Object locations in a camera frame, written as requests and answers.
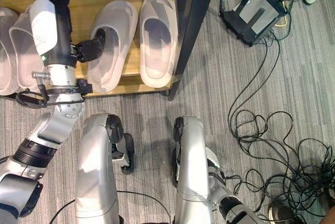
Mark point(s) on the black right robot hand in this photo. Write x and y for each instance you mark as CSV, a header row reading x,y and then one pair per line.
x,y
213,158

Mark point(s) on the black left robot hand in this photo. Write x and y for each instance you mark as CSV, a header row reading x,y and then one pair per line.
x,y
61,33

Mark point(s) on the white slipper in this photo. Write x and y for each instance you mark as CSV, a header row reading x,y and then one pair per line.
x,y
24,59
157,61
5,59
119,20

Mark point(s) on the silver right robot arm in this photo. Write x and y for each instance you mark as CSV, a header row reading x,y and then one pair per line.
x,y
235,208

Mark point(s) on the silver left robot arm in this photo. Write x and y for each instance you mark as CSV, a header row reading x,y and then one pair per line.
x,y
52,127

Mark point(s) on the silver right robot leg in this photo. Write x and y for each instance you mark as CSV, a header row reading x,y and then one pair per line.
x,y
193,161

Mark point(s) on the silver robot leg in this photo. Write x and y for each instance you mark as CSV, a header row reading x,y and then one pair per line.
x,y
94,169
193,161

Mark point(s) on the dark right robot foot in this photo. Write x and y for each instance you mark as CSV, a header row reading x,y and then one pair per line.
x,y
175,166

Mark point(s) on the dark robot foot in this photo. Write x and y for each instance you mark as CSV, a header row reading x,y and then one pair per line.
x,y
128,153
175,166

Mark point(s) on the dark left robot foot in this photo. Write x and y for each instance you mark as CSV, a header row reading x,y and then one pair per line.
x,y
128,153

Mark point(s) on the round dark object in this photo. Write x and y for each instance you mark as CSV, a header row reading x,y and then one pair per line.
x,y
281,212

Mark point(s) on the silver left robot leg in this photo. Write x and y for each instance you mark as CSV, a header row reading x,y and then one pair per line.
x,y
94,169

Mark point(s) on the black box device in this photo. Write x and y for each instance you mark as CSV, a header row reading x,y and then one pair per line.
x,y
251,22

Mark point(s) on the black metal rack frame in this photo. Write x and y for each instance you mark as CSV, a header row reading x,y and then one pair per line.
x,y
188,12

